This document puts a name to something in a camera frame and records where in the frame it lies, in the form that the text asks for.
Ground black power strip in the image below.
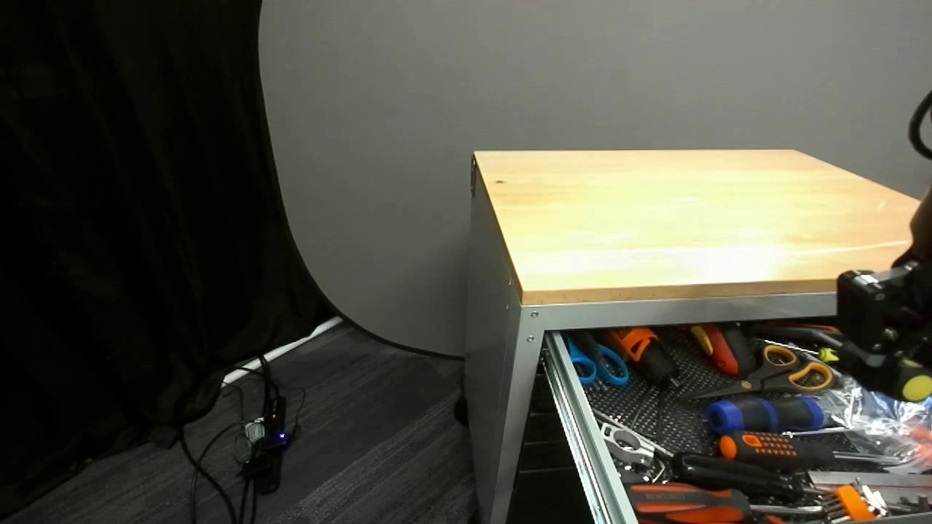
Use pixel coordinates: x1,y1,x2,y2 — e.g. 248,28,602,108
244,382,293,497

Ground silver metal tool drawer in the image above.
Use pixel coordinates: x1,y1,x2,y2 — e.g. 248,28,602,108
538,318,932,524

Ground black floor cable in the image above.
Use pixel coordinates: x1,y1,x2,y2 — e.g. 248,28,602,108
174,417,257,524

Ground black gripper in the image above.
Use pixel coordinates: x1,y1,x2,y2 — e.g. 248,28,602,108
855,271,932,394

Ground small orange tool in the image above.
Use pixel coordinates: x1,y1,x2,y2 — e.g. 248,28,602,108
832,480,886,524

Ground red handled tool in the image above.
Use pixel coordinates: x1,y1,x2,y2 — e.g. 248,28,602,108
685,322,747,382

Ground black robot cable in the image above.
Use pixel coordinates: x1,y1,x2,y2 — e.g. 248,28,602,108
905,89,932,164

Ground grey round backdrop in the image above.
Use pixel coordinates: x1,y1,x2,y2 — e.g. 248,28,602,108
257,0,932,362

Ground orange black handled screwdriver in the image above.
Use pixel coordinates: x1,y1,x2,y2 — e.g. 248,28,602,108
717,427,911,471

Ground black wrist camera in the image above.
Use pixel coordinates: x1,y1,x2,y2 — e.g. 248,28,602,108
836,264,924,343

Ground orange black tool handle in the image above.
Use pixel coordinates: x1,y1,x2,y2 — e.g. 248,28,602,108
625,480,750,524

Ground black orange handled tool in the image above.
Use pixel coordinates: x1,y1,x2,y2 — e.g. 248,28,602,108
608,325,685,394

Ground black curtain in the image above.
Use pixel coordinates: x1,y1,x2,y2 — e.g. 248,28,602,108
0,0,337,517

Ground black green handled screwdriver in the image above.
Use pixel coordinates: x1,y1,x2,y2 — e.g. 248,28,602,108
889,354,932,404

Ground clear plastic bag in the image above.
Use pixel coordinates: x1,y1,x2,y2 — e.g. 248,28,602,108
817,373,932,452

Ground yellow handled snips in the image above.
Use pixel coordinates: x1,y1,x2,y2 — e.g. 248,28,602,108
758,338,842,397

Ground grey cabinet with wooden top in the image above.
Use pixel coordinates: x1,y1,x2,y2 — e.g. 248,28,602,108
463,146,932,524

